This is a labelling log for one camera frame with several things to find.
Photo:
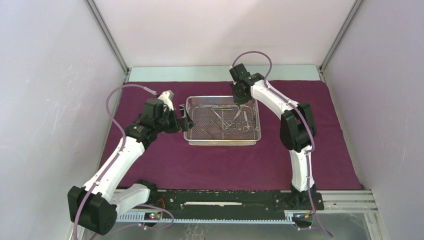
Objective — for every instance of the maroon surgical wrap cloth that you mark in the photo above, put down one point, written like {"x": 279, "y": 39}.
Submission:
{"x": 171, "y": 162}

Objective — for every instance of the steel forceps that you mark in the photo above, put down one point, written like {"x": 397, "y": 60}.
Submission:
{"x": 236, "y": 122}
{"x": 248, "y": 126}

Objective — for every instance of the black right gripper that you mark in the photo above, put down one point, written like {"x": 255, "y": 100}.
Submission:
{"x": 239, "y": 100}

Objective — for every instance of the grey cable duct strip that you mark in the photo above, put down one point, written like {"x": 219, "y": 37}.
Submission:
{"x": 145, "y": 217}

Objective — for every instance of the steel forceps left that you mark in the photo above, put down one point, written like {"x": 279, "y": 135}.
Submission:
{"x": 236, "y": 122}

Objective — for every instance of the left corner aluminium post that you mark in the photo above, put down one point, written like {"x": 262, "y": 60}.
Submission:
{"x": 107, "y": 34}

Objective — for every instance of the steel surgical scissors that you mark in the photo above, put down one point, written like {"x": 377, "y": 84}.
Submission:
{"x": 227, "y": 123}

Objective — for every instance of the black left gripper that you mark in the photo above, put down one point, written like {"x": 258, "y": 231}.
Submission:
{"x": 179, "y": 125}

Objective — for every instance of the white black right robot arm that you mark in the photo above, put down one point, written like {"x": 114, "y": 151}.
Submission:
{"x": 297, "y": 128}

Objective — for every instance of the corner aluminium post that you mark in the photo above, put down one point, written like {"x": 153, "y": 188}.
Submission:
{"x": 107, "y": 34}
{"x": 355, "y": 8}

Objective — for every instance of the steel instrument tray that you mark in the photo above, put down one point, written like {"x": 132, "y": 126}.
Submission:
{"x": 231, "y": 137}

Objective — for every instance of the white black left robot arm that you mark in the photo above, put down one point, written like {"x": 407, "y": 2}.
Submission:
{"x": 96, "y": 206}

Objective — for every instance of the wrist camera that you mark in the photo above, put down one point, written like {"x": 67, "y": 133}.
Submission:
{"x": 239, "y": 72}
{"x": 160, "y": 107}

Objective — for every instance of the steel forceps right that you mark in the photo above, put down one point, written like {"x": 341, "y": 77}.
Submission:
{"x": 248, "y": 126}

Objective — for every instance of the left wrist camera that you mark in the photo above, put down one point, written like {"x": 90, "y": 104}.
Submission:
{"x": 160, "y": 107}

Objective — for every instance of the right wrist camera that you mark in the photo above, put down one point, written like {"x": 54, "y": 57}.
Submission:
{"x": 239, "y": 72}

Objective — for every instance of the aluminium frame rail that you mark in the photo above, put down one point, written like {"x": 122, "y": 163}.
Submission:
{"x": 355, "y": 201}

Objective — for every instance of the right corner aluminium post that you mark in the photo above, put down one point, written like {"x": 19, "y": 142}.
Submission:
{"x": 355, "y": 8}

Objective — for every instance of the steel tweezers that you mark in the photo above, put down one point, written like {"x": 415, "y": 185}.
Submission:
{"x": 212, "y": 131}

